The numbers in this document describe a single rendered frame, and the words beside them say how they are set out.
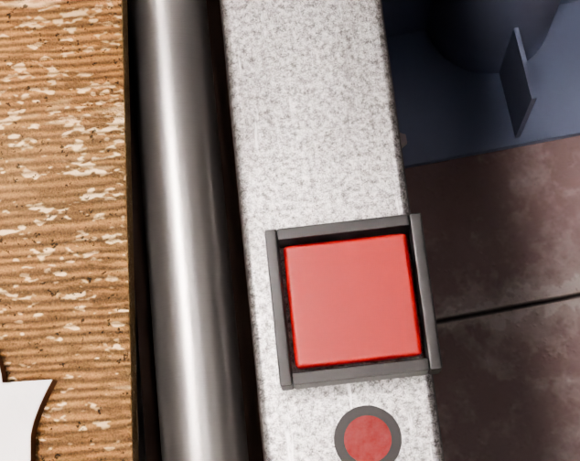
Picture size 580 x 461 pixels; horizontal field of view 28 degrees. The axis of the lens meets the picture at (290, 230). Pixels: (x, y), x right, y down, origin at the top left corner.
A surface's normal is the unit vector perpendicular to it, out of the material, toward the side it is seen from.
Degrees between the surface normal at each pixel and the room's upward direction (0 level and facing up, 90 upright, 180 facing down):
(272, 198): 0
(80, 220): 0
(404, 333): 0
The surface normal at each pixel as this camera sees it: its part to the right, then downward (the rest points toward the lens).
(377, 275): -0.04, -0.26
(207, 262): 0.48, -0.28
